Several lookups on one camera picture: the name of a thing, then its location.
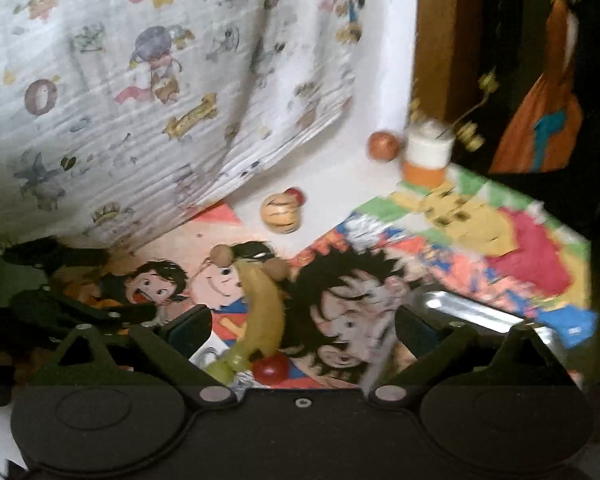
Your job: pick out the white cartoon printed cloth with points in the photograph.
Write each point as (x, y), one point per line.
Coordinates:
(130, 110)

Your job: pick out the wall poster orange dress figure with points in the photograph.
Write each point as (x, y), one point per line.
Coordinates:
(540, 125)

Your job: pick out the colourful cartoon printed mat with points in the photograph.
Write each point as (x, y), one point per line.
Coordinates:
(530, 250)

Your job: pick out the tan striped round fruit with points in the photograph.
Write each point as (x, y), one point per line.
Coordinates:
(280, 216)

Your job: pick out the white and orange cup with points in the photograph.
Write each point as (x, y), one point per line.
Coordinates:
(427, 152)

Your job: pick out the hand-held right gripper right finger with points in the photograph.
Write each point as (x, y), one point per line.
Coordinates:
(418, 331)

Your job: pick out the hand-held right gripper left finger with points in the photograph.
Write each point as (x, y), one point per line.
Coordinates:
(190, 328)

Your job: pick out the yellow banana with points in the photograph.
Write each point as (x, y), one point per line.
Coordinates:
(265, 310)

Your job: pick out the reddish brown round fruit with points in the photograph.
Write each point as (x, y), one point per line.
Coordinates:
(385, 145)

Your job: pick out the brown wooden frame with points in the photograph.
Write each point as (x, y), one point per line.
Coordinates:
(437, 35)

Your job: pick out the small brown longan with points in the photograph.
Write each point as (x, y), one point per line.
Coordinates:
(222, 254)

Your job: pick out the red cherry tomato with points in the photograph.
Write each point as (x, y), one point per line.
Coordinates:
(271, 369)
(296, 194)

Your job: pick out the twig with yellow flowers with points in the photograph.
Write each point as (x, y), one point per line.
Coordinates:
(489, 83)

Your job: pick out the green grape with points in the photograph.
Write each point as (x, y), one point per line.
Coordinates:
(225, 364)

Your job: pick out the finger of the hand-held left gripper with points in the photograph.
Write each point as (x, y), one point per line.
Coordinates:
(80, 312)
(60, 260)

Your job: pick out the metal tray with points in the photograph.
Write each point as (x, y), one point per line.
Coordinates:
(480, 310)

